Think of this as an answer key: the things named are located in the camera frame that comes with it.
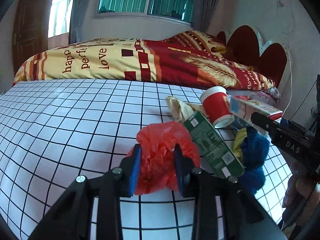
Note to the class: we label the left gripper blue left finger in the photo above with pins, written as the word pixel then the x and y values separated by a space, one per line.
pixel 123 178

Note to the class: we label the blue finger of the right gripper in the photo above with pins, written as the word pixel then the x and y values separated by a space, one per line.
pixel 293 126
pixel 264 125

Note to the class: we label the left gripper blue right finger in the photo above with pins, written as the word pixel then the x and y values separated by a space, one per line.
pixel 196 182

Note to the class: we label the white red carton box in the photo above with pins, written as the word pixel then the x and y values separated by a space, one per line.
pixel 243 107

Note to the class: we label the yellow cloth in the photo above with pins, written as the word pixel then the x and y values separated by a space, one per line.
pixel 239 139

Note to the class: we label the blue cloth rag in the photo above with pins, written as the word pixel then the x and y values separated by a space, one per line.
pixel 254 149

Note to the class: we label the red plastic bag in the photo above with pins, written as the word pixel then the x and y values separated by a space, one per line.
pixel 157 169

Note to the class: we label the green carton box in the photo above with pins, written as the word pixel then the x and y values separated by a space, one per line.
pixel 217 153

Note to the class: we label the red paper cup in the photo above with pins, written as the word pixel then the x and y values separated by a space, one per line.
pixel 216 105

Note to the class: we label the beige paper bag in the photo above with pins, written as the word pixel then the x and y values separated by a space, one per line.
pixel 181 111

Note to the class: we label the person's right hand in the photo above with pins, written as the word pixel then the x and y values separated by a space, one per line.
pixel 299 183

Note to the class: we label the grey bed mattress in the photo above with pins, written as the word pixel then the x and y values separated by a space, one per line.
pixel 259 95

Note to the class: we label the red heart headboard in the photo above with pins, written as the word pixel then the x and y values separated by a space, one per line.
pixel 243 47

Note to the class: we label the white grid tablecloth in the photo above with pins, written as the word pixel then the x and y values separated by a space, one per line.
pixel 53 131

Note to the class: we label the red yellow bed blanket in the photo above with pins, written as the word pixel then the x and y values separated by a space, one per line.
pixel 190 58

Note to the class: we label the grey window curtain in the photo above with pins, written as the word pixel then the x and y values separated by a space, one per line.
pixel 202 14

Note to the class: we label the brown wooden door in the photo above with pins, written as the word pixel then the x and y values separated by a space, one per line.
pixel 30 34

